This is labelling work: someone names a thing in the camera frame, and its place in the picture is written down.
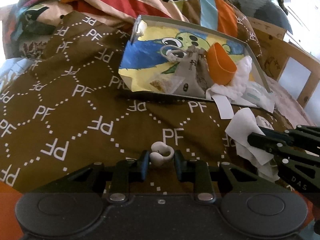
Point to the grey vacuum storage bag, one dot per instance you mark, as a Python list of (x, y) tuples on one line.
[(270, 11)]

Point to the painted cardboard box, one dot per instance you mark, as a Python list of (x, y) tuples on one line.
[(142, 58)]

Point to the white paper tissue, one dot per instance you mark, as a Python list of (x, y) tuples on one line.
[(241, 125)]

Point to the white soft earbud holder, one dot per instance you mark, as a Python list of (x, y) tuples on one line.
[(161, 153)]

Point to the white cloth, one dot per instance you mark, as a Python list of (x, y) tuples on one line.
[(237, 86)]

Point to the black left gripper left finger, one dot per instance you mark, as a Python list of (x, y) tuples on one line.
[(94, 177)]

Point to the wooden bed frame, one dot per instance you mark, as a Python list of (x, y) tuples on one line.
[(276, 56)]

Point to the beige linen drawstring pouch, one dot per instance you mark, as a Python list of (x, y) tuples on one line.
[(191, 64)]

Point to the brown PF monkey duvet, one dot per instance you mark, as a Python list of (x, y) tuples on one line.
[(71, 107)]

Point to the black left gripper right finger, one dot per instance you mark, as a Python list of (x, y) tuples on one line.
[(229, 177)]

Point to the clear snack packet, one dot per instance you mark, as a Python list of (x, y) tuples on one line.
[(165, 83)]

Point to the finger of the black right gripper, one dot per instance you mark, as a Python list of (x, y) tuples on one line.
[(274, 142)]

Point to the orange band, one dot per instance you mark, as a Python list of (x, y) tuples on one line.
[(221, 67)]

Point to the light blue blanket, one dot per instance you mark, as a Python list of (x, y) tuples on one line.
[(12, 69)]

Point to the white wet wipes packet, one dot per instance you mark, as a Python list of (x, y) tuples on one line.
[(258, 95)]

